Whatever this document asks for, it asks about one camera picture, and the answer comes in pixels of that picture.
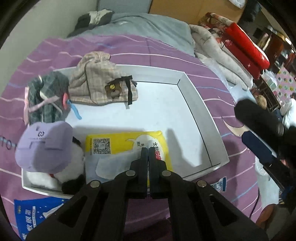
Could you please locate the blue white bandage packet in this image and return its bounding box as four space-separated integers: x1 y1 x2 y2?
210 176 227 193

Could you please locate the white black plush toy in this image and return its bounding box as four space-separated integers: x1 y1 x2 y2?
23 138 86 195

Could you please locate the green plaid cloth doll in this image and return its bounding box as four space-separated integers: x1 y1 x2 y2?
23 71 82 125

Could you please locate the beige plaid cloth bag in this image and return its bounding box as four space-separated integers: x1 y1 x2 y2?
69 51 138 106

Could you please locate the blue eye mask packet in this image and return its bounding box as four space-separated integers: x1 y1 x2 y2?
14 197 68 240

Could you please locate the lavender soft pouch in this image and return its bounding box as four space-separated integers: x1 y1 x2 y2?
15 121 73 174

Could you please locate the purple striped bed sheet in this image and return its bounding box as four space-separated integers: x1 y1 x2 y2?
0 34 265 239

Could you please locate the red folded quilt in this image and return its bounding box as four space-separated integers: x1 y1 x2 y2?
199 13 270 79

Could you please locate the cream folded quilt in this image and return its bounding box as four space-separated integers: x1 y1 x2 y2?
189 25 253 90

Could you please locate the white cardboard box tray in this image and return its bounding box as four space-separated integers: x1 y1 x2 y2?
21 64 230 200

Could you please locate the grey blanket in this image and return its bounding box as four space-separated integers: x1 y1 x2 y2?
68 13 194 56

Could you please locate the dark clothes bundle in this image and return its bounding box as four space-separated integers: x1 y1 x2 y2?
74 9 114 30

